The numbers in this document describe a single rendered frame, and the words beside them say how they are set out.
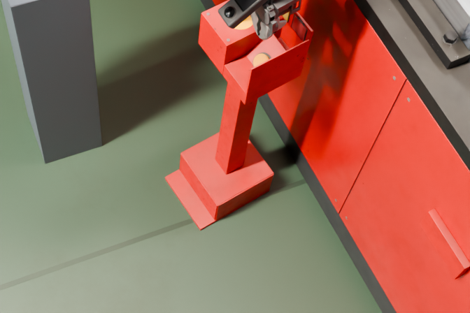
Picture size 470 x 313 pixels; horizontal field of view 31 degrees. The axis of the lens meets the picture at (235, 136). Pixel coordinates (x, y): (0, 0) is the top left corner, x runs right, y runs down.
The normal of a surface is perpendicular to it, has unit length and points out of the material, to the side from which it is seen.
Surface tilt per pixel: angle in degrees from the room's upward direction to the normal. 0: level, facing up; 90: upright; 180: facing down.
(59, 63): 90
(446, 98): 0
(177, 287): 0
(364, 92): 90
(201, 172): 0
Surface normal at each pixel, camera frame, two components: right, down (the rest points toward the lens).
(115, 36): 0.10, -0.47
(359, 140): -0.89, 0.36
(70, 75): 0.39, 0.83
